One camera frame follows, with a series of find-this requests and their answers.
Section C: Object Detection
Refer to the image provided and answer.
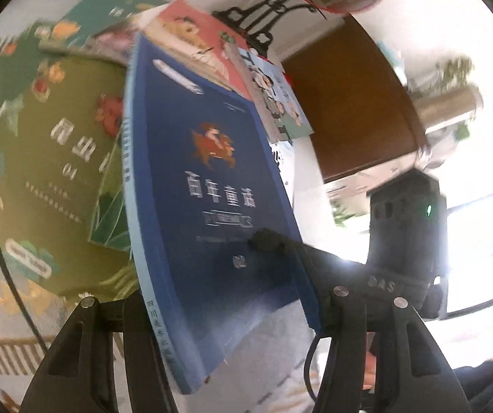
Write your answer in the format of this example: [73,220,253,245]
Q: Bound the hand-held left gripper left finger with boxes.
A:
[20,295,179,413]

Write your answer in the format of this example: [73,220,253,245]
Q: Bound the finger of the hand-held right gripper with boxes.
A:
[248,228,366,288]

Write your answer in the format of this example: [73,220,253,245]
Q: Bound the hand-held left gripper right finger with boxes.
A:
[315,284,473,413]

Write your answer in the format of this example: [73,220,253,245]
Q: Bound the dark blue book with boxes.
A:
[122,32,321,396]

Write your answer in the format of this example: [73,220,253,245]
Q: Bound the olive green insect book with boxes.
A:
[0,23,140,299]

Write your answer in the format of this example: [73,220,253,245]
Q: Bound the bright window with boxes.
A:
[440,189,493,323]

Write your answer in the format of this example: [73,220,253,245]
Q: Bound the potted green plant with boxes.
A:
[410,56,483,168]

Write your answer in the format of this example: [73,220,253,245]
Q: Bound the brown wooden cabinet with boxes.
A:
[281,15,428,183]

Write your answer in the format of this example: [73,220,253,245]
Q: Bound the light blue cartoon book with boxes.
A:
[238,47,316,142]

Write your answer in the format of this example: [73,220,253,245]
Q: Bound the person's dark clothing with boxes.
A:
[453,348,493,413]

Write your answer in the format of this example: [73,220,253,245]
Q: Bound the black ornamental stand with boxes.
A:
[212,0,316,59]

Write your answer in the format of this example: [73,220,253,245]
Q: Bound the pink red cover book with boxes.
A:
[143,0,256,102]

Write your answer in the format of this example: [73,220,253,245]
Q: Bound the pink purple cover book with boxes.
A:
[87,17,144,63]

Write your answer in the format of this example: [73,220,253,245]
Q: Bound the teal green book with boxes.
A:
[40,0,170,56]

